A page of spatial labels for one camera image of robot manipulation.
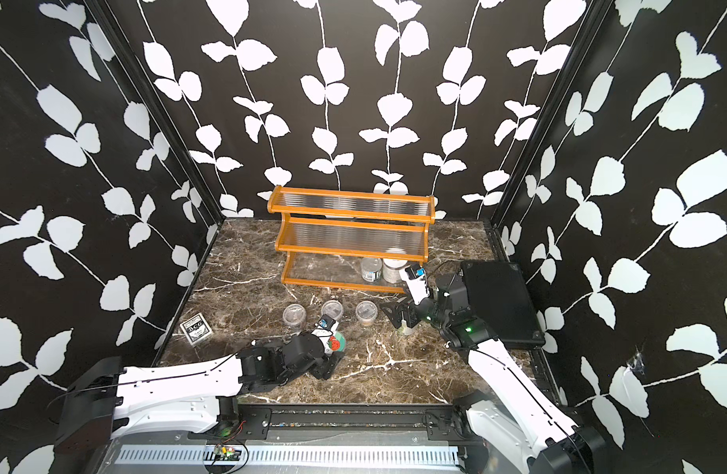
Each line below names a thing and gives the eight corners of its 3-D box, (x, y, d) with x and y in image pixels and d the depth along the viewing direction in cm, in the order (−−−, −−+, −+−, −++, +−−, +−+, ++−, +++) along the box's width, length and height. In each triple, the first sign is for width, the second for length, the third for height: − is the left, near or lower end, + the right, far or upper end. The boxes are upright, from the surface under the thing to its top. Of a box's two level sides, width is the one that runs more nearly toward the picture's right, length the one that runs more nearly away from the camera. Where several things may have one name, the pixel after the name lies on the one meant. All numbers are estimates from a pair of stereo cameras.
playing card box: (192, 345, 89) (189, 342, 87) (183, 327, 93) (179, 324, 91) (212, 332, 92) (209, 329, 90) (202, 315, 95) (199, 312, 94)
